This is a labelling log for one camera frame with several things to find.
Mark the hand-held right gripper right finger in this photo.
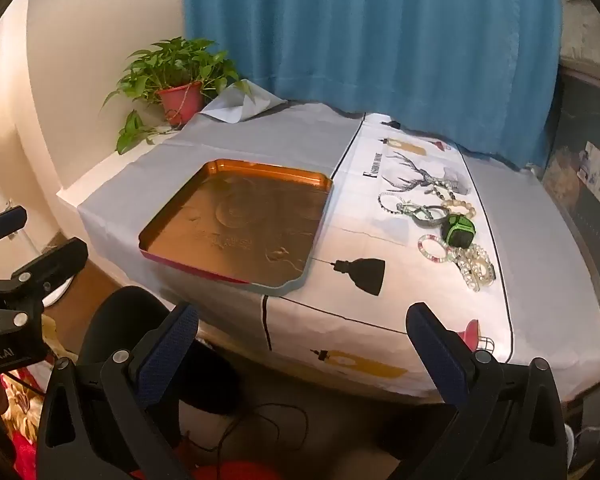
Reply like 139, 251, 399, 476
395, 302, 568, 480

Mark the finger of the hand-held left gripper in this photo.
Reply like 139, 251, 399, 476
0, 237, 89, 311
0, 206, 28, 249

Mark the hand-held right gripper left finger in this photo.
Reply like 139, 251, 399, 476
36, 301, 201, 480

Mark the white pearl bracelet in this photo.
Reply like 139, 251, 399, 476
457, 252, 493, 281

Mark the pink green bead bracelet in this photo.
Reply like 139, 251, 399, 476
418, 233, 454, 264

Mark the orange metal tray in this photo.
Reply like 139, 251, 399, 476
139, 159, 334, 295

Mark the thin white bead bracelet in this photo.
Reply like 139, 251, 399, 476
378, 191, 407, 217

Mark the black round stool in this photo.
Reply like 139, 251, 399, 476
77, 285, 241, 416

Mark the red floral blanket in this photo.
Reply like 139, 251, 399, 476
0, 365, 51, 480

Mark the red plastic object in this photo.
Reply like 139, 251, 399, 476
195, 457, 281, 480

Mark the silver bangle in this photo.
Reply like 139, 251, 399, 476
411, 206, 449, 227

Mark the green potted plant red pot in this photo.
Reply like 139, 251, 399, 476
101, 36, 253, 156

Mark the grey white printed tablecloth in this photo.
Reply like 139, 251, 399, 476
77, 80, 600, 406

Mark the blue curtain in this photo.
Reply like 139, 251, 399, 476
182, 0, 566, 171

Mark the grey pillow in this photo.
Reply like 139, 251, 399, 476
560, 0, 600, 68

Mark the green black bracelet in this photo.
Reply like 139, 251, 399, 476
440, 214, 476, 249

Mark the black floor cable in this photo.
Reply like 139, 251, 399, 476
187, 402, 309, 456

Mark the beige bead bracelet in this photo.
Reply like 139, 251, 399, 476
440, 199, 479, 221

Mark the dark bead bracelet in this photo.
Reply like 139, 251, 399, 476
420, 185, 461, 202

